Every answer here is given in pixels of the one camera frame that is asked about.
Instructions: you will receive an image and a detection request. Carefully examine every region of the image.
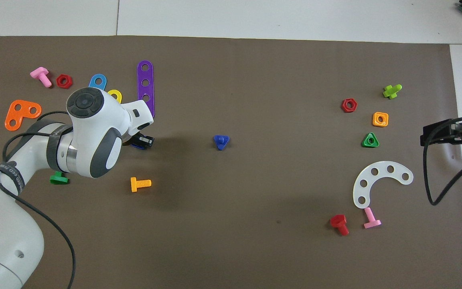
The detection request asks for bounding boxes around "black velcro cable strap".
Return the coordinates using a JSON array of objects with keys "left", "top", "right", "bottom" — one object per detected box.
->
[
  {"left": 0, "top": 161, "right": 25, "bottom": 196},
  {"left": 47, "top": 124, "right": 74, "bottom": 173}
]

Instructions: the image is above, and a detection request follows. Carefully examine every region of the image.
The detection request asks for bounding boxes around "pink plastic screw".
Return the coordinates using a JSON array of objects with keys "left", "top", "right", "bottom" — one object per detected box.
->
[
  {"left": 30, "top": 67, "right": 53, "bottom": 88},
  {"left": 363, "top": 207, "right": 382, "bottom": 229}
]

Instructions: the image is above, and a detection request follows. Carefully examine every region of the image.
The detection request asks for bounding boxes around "purple four-hole plastic plate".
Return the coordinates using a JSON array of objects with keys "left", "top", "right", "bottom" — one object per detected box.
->
[{"left": 137, "top": 60, "right": 156, "bottom": 120}]

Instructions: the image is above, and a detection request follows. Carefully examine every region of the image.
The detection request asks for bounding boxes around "red plastic screw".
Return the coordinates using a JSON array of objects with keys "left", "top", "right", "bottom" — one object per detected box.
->
[{"left": 330, "top": 214, "right": 350, "bottom": 236}]

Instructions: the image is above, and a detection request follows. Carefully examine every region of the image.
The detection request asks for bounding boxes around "white curved perforated plate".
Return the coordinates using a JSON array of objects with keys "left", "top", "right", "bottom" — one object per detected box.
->
[{"left": 353, "top": 161, "right": 414, "bottom": 209}]

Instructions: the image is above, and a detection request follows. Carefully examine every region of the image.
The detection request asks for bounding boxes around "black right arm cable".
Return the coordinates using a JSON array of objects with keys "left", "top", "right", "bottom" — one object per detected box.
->
[{"left": 423, "top": 120, "right": 462, "bottom": 206}]

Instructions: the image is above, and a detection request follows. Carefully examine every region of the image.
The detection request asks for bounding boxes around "green triangle plastic nut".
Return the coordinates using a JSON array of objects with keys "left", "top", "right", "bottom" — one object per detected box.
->
[{"left": 362, "top": 132, "right": 380, "bottom": 148}]

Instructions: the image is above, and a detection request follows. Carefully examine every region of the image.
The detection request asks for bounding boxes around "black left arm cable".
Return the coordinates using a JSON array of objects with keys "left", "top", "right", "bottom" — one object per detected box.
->
[{"left": 0, "top": 110, "right": 76, "bottom": 289}]

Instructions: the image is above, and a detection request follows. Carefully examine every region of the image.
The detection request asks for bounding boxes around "orange plastic screw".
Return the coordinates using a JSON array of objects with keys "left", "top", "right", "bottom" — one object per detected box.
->
[{"left": 130, "top": 177, "right": 152, "bottom": 193}]

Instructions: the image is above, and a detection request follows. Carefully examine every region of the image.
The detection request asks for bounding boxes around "blue two-hole plastic plate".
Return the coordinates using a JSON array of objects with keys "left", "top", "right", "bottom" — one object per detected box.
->
[{"left": 89, "top": 73, "right": 107, "bottom": 91}]

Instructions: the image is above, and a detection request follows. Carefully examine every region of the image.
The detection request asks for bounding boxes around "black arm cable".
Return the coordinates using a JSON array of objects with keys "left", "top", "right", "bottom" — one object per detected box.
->
[
  {"left": 0, "top": 110, "right": 76, "bottom": 289},
  {"left": 423, "top": 120, "right": 462, "bottom": 206}
]

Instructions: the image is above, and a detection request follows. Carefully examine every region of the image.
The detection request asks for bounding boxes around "green plastic screw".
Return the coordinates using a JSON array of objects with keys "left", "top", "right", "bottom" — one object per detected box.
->
[{"left": 50, "top": 171, "right": 70, "bottom": 185}]

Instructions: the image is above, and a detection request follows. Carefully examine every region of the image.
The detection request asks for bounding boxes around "lime cross-head plastic screw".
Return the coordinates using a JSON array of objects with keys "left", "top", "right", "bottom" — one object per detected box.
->
[{"left": 383, "top": 84, "right": 403, "bottom": 100}]

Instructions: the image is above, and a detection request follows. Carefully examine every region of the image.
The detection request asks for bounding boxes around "orange three-hole angled plate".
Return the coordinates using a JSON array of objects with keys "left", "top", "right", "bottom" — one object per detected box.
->
[{"left": 5, "top": 100, "right": 42, "bottom": 132}]

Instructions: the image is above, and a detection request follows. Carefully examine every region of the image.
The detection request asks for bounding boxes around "brown table mat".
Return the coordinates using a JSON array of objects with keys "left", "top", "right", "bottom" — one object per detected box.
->
[{"left": 0, "top": 35, "right": 462, "bottom": 289}]

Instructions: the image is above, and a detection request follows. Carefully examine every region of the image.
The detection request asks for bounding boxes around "blue triangle-head plastic screw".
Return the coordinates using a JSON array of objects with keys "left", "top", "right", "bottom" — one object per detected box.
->
[{"left": 213, "top": 135, "right": 231, "bottom": 151}]

